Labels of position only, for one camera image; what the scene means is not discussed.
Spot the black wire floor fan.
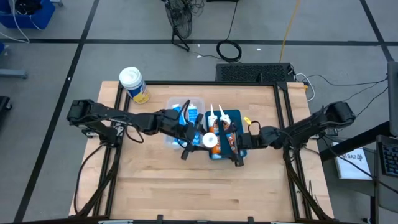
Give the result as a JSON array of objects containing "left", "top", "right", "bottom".
[{"left": 161, "top": 0, "right": 194, "bottom": 52}]

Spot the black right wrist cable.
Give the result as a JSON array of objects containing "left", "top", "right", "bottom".
[{"left": 248, "top": 120, "right": 262, "bottom": 135}]

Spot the grey metal foot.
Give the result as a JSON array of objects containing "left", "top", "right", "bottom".
[{"left": 0, "top": 68, "right": 29, "bottom": 80}]

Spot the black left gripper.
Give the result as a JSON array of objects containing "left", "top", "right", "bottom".
[{"left": 154, "top": 108, "right": 210, "bottom": 161}]

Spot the clear plastic bin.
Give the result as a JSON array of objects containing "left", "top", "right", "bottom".
[{"left": 164, "top": 96, "right": 206, "bottom": 151}]

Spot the black keyboard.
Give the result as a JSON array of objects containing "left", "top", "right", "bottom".
[{"left": 376, "top": 142, "right": 398, "bottom": 179}]

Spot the black table frame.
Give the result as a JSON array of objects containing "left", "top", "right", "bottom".
[{"left": 68, "top": 80, "right": 335, "bottom": 224}]

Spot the coiled black cable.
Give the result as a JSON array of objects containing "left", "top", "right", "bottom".
[{"left": 216, "top": 0, "right": 243, "bottom": 63}]

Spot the blue storage bin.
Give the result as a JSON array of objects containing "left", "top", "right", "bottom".
[{"left": 0, "top": 0, "right": 57, "bottom": 29}]

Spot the yellow hanging cable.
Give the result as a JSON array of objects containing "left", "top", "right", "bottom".
[{"left": 279, "top": 0, "right": 302, "bottom": 63}]

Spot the white labelled box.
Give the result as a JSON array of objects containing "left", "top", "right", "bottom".
[{"left": 334, "top": 146, "right": 373, "bottom": 180}]

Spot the dark desk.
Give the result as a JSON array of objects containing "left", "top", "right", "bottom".
[{"left": 319, "top": 120, "right": 398, "bottom": 224}]

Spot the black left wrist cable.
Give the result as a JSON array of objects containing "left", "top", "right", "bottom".
[{"left": 179, "top": 98, "right": 192, "bottom": 123}]

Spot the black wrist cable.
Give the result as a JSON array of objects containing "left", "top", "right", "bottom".
[
  {"left": 248, "top": 120, "right": 262, "bottom": 135},
  {"left": 179, "top": 98, "right": 192, "bottom": 123}
]

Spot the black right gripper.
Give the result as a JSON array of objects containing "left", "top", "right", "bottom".
[{"left": 217, "top": 118, "right": 266, "bottom": 168}]

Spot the blue plastic tray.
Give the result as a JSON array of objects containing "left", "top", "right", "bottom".
[{"left": 205, "top": 108, "right": 249, "bottom": 160}]

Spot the Lysol wipes canister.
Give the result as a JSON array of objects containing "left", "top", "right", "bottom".
[{"left": 119, "top": 66, "right": 151, "bottom": 105}]

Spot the grey desk monitor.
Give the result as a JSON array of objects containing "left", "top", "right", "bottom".
[{"left": 387, "top": 61, "right": 398, "bottom": 137}]

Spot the black caster base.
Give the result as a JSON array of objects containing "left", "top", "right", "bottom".
[{"left": 0, "top": 95, "right": 12, "bottom": 113}]

